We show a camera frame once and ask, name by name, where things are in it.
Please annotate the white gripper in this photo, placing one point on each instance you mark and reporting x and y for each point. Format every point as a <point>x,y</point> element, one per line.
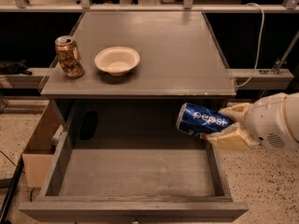
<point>268,121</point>

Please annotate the cardboard box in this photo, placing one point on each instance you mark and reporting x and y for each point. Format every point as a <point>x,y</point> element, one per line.
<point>37,155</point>

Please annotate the black cloth on rail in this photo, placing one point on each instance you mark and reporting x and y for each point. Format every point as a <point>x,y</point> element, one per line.
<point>14,68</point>

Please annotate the grey cabinet with top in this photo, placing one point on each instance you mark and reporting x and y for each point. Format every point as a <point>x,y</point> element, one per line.
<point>179,62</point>

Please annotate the white paper bowl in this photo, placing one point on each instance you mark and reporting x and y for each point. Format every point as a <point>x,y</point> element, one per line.
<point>117,61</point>

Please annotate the gold beverage can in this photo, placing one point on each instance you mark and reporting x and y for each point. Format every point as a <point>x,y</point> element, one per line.
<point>68,56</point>

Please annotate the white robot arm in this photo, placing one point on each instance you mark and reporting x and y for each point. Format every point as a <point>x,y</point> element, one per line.
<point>272,122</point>

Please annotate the blue pepsi can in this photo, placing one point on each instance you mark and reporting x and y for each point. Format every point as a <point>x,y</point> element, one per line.
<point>195,119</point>

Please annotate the open grey top drawer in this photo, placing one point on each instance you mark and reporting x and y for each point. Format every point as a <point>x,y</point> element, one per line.
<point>121,162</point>

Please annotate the metal frame rail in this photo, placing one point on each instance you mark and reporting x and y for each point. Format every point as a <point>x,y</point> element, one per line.
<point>258,78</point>

